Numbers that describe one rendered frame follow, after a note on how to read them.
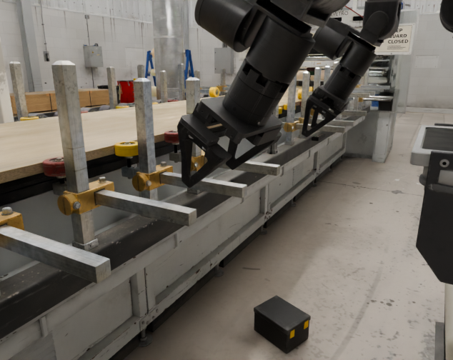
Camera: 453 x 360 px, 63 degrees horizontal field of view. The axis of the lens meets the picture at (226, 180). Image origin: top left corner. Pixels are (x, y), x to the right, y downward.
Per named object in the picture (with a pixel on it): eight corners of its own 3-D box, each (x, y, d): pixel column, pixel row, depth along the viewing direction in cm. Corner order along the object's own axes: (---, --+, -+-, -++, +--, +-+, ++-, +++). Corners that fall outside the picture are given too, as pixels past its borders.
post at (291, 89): (292, 154, 222) (296, 71, 208) (290, 156, 219) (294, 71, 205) (286, 153, 223) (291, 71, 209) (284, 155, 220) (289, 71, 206)
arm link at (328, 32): (391, 16, 66) (397, 21, 74) (337, -14, 69) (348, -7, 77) (351, 76, 72) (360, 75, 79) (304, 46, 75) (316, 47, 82)
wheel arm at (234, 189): (247, 197, 103) (247, 183, 101) (241, 201, 100) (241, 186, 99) (129, 176, 123) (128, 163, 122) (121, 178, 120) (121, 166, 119)
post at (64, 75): (97, 256, 95) (75, 61, 81) (86, 263, 92) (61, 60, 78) (87, 253, 97) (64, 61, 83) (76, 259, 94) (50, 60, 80)
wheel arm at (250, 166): (280, 176, 124) (280, 163, 122) (276, 178, 121) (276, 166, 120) (174, 161, 144) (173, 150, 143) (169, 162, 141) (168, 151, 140)
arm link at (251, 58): (311, 31, 34) (328, 33, 39) (254, -6, 36) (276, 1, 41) (273, 95, 38) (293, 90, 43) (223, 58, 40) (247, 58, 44)
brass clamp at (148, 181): (174, 181, 118) (174, 166, 117) (146, 193, 107) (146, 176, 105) (159, 178, 121) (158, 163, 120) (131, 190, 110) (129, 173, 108)
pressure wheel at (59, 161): (41, 203, 96) (35, 161, 93) (58, 193, 104) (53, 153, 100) (70, 206, 95) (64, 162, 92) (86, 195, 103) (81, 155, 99)
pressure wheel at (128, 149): (111, 177, 119) (108, 142, 116) (131, 172, 126) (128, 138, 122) (128, 181, 115) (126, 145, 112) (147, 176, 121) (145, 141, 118)
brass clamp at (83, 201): (117, 200, 97) (115, 182, 95) (74, 218, 86) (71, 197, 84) (100, 196, 100) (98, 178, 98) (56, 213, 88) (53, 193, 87)
